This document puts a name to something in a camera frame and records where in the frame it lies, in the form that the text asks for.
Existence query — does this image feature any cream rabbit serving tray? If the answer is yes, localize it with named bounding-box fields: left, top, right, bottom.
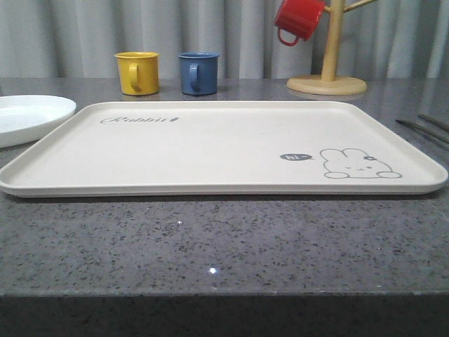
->
left=1, top=101, right=448, bottom=197

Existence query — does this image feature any blue mug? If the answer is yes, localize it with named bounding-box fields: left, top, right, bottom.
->
left=178, top=52, right=219, bottom=95

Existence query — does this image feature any wooden mug tree stand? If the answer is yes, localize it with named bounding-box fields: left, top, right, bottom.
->
left=286, top=0, right=373, bottom=95

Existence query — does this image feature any silver metal fork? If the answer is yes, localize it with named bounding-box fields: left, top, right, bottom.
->
left=396, top=119, right=449, bottom=144

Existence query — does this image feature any yellow mug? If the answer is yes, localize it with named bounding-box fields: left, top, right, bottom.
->
left=114, top=52, right=159, bottom=95

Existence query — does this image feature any red mug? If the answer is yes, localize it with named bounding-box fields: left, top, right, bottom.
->
left=275, top=0, right=326, bottom=46

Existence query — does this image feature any white round plate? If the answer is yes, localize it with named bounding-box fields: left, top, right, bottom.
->
left=1, top=95, right=76, bottom=147

